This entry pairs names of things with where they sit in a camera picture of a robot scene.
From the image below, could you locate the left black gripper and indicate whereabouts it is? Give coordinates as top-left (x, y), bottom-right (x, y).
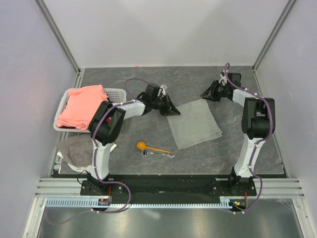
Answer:
top-left (152, 94), bottom-right (180, 117)

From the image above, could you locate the grey cloth napkin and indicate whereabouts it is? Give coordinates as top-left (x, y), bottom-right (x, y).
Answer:
top-left (167, 99), bottom-right (222, 150)

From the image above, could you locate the aluminium frame post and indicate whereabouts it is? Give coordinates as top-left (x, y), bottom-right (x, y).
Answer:
top-left (34, 0), bottom-right (81, 75)
top-left (252, 0), bottom-right (297, 72)

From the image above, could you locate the right aluminium frame post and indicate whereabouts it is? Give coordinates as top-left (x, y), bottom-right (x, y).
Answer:
top-left (252, 0), bottom-right (297, 72)

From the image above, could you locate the clear-handled metal fork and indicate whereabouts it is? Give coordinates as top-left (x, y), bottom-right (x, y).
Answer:
top-left (136, 149), bottom-right (175, 158)

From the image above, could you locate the blue-grey cable duct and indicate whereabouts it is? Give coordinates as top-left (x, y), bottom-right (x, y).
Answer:
top-left (46, 197), bottom-right (245, 209)

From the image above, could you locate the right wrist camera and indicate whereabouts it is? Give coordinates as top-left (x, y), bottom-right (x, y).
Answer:
top-left (219, 71), bottom-right (227, 86)

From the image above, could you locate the orange plastic spoon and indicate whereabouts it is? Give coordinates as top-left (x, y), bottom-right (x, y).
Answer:
top-left (137, 141), bottom-right (171, 153)

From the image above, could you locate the salmon pink folded cloth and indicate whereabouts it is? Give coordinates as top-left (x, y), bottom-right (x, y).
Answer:
top-left (56, 84), bottom-right (108, 130)

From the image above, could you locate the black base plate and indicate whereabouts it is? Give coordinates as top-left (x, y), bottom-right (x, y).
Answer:
top-left (80, 174), bottom-right (257, 196)

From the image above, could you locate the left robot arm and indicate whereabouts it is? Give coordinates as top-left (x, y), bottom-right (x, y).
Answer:
top-left (88, 84), bottom-right (181, 195)

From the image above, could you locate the grey and white cloth pile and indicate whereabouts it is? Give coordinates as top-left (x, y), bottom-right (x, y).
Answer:
top-left (56, 134), bottom-right (94, 172)

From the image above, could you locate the white plastic basket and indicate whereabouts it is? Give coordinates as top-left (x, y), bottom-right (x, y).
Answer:
top-left (53, 88), bottom-right (127, 133)

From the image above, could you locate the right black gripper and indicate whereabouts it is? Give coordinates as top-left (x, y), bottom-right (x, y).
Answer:
top-left (200, 80), bottom-right (229, 102)

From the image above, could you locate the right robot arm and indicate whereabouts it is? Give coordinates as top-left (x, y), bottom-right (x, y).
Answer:
top-left (201, 71), bottom-right (275, 195)

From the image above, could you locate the left aluminium frame post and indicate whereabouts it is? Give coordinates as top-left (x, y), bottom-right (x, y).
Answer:
top-left (34, 0), bottom-right (81, 75)

